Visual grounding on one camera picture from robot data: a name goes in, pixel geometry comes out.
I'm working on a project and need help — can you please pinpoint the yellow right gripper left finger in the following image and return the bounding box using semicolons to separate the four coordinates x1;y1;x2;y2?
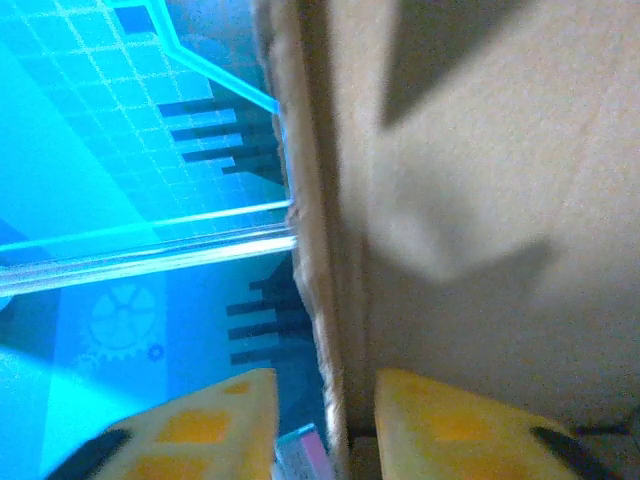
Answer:
49;368;279;480

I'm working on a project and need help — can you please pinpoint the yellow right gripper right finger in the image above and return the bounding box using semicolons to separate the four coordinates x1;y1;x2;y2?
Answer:
374;368;619;480

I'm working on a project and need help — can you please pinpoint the brown cardboard box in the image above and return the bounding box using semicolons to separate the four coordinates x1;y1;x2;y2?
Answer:
252;0;640;480

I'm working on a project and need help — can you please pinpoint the purple snack packet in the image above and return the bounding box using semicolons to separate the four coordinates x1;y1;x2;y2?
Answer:
274;423;335;480

